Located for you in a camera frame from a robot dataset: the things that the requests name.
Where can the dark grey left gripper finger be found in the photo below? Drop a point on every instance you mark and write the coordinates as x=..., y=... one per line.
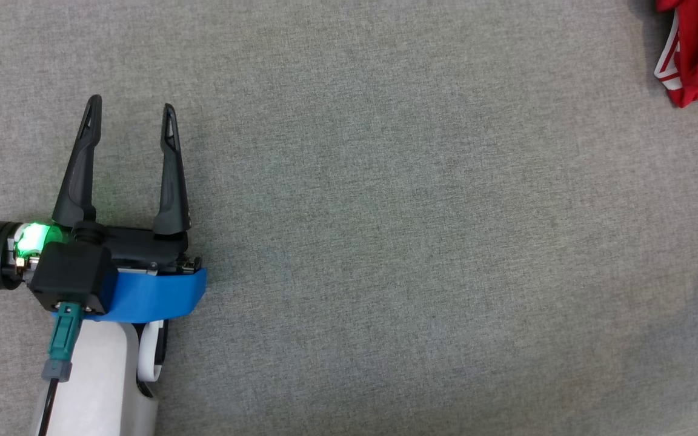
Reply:
x=172, y=194

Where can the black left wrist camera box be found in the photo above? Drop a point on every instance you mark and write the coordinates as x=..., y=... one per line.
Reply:
x=73, y=275

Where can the blue left camera bracket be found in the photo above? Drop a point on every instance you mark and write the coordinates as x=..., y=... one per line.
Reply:
x=155, y=297

